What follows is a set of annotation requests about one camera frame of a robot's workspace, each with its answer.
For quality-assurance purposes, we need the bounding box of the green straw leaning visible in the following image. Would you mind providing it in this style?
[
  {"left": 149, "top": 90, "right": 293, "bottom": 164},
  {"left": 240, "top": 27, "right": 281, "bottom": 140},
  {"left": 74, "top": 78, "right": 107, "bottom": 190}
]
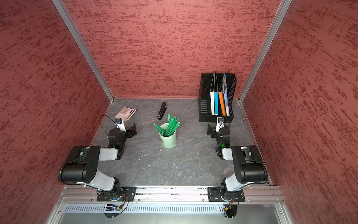
[
  {"left": 166, "top": 117, "right": 180, "bottom": 137},
  {"left": 153, "top": 123, "right": 166, "bottom": 136}
]

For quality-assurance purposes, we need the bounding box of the orange spine folder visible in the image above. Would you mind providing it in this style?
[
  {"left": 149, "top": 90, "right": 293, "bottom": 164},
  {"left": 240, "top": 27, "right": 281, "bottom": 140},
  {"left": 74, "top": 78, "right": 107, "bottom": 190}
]
[{"left": 218, "top": 84, "right": 226, "bottom": 116}]

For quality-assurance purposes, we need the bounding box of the blue spine folder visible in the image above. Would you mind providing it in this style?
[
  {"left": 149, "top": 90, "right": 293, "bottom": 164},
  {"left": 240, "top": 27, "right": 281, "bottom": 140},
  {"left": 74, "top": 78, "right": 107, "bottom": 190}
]
[{"left": 213, "top": 73, "right": 219, "bottom": 116}]

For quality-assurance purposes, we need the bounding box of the aluminium corner post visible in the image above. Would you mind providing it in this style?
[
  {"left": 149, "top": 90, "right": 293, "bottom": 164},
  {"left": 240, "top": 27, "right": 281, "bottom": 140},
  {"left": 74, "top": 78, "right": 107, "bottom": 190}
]
[
  {"left": 52, "top": 0, "right": 115, "bottom": 103},
  {"left": 239, "top": 0, "right": 292, "bottom": 104}
]

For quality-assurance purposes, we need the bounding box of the pale green storage cup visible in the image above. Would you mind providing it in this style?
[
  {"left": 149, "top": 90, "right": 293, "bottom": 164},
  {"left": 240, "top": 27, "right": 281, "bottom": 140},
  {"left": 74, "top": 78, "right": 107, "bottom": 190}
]
[{"left": 159, "top": 131, "right": 177, "bottom": 149}]

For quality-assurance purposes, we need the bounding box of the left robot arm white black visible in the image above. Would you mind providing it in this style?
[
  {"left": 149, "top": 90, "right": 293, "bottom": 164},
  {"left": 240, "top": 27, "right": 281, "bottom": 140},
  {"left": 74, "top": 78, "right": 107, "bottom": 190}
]
[{"left": 58, "top": 124, "right": 137, "bottom": 202}]

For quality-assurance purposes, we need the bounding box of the green straw upright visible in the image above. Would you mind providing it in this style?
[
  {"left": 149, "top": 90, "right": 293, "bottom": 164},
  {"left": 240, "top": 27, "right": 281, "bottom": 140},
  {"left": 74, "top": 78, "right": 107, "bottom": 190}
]
[{"left": 166, "top": 114, "right": 171, "bottom": 136}]

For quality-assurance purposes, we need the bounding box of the right aluminium corner post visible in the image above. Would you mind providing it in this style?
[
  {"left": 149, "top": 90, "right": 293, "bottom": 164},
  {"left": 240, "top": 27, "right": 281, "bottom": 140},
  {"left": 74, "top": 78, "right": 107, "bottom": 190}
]
[{"left": 239, "top": 0, "right": 292, "bottom": 104}]

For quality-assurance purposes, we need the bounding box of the green straw leaning right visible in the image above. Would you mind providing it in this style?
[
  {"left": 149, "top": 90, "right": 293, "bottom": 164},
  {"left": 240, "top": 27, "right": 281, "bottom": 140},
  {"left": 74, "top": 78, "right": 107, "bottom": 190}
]
[{"left": 166, "top": 117, "right": 180, "bottom": 137}]

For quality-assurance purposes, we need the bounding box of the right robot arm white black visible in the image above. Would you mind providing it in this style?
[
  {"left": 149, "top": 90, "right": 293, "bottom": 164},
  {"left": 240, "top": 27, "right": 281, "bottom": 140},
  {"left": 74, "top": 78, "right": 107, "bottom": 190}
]
[{"left": 207, "top": 124, "right": 269, "bottom": 202}]

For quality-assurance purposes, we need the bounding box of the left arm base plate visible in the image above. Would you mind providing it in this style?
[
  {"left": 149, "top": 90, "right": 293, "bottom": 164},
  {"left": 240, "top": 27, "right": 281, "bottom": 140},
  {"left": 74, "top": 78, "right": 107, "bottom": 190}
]
[{"left": 97, "top": 186, "right": 137, "bottom": 202}]

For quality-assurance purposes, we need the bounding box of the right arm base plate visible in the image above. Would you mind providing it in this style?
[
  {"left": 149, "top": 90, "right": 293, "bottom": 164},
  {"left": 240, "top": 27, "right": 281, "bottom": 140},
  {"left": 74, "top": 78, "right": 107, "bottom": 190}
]
[{"left": 208, "top": 187, "right": 245, "bottom": 203}]

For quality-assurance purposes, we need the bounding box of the black stapler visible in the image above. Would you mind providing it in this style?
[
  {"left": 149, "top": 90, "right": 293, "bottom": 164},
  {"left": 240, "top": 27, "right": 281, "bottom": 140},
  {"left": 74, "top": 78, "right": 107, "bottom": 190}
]
[{"left": 157, "top": 102, "right": 167, "bottom": 120}]

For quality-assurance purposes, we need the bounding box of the black mesh file organizer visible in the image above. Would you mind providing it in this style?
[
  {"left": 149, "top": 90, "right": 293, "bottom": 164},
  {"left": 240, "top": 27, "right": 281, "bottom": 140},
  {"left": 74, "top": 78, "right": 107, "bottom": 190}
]
[{"left": 199, "top": 73, "right": 237, "bottom": 123}]

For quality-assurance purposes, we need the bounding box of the green straw leaning left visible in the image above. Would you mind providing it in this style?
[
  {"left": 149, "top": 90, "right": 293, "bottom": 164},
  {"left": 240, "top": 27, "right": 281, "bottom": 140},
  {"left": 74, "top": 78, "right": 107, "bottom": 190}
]
[{"left": 153, "top": 123, "right": 166, "bottom": 136}]

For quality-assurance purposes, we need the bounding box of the aluminium mounting rail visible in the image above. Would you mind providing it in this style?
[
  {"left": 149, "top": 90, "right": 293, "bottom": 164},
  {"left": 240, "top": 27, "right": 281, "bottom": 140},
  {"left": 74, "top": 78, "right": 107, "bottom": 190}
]
[{"left": 57, "top": 185, "right": 286, "bottom": 204}]

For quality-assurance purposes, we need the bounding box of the light blue folder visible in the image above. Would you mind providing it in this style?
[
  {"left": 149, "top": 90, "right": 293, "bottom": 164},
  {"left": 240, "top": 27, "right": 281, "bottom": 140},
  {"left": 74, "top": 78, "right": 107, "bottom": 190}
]
[{"left": 222, "top": 72, "right": 230, "bottom": 116}]

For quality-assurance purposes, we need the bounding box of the left aluminium corner post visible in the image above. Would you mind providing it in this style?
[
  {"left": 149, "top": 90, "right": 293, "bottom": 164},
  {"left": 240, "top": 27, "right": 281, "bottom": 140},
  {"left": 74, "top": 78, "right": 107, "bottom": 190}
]
[{"left": 52, "top": 0, "right": 115, "bottom": 103}]

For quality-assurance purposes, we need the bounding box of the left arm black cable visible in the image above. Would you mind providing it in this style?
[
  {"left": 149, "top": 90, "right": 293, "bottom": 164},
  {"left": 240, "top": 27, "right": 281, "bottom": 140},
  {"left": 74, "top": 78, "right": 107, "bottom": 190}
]
[{"left": 99, "top": 114, "right": 118, "bottom": 136}]

